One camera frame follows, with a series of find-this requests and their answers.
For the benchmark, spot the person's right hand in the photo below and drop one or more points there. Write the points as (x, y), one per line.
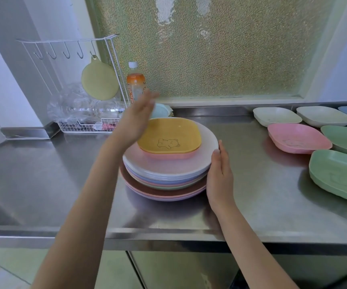
(221, 183)

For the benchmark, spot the person's left hand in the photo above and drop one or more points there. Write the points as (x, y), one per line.
(134, 123)

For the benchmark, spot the person's left fingers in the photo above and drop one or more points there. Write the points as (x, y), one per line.
(146, 102)

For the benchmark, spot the person's right thumb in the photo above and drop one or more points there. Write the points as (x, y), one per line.
(215, 161)

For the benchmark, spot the stack of round pastel plates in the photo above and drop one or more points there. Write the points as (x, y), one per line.
(167, 174)

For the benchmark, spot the person's left forearm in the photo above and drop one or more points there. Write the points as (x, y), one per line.
(80, 213)

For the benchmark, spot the person's right forearm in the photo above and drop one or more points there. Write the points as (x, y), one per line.
(248, 249)

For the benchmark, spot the light blue small dish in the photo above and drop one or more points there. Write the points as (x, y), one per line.
(159, 111)

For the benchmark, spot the orange drink bottle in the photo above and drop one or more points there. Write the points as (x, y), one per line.
(134, 84)

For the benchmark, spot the yellow square bear-print dish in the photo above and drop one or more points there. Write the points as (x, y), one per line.
(170, 136)

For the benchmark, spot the pink square dish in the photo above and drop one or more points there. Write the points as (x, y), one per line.
(298, 138)
(167, 156)

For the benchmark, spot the round yellow-green silicone mat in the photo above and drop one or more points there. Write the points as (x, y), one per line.
(100, 79)

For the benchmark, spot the clear plastic bag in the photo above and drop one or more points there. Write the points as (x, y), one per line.
(71, 108)

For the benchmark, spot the white square dish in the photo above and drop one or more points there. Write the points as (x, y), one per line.
(277, 115)

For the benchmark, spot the frosted glass window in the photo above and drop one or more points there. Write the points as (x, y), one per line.
(221, 45)

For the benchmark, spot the steel cabinet door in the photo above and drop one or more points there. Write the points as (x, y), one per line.
(185, 270)

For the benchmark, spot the cream square dish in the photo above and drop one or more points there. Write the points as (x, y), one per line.
(324, 115)

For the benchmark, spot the green square dish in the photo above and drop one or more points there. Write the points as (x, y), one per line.
(339, 176)
(346, 139)

